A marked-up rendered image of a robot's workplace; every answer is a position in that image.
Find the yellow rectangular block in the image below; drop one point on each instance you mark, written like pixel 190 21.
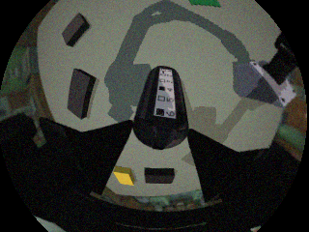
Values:
pixel 124 176

